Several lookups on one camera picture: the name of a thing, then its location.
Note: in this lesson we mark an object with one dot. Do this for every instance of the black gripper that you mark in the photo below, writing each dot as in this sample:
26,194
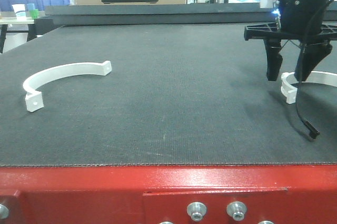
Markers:
297,20

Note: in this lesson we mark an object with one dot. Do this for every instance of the white curved PVC clamp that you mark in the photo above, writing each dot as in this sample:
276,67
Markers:
34,98

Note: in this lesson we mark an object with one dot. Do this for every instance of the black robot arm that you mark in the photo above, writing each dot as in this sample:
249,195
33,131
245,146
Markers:
300,20

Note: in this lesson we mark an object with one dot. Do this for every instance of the silver bolt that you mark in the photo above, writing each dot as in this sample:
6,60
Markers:
236,210
196,211
4,212

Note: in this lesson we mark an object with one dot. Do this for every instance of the green small cup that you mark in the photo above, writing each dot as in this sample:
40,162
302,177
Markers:
34,13

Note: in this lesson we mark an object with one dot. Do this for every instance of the blue small cup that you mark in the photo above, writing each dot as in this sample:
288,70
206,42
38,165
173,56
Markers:
30,6

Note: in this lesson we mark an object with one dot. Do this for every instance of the white paper cup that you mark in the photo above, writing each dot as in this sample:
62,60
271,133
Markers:
19,10

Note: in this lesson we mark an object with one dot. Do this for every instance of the white folding table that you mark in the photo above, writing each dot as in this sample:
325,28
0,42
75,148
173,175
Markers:
17,31

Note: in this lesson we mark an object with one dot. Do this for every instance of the red metal frame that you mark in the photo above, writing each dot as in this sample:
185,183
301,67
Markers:
161,194

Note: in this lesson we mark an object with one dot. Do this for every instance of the black conveyor end frame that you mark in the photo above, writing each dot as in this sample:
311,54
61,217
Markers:
93,21

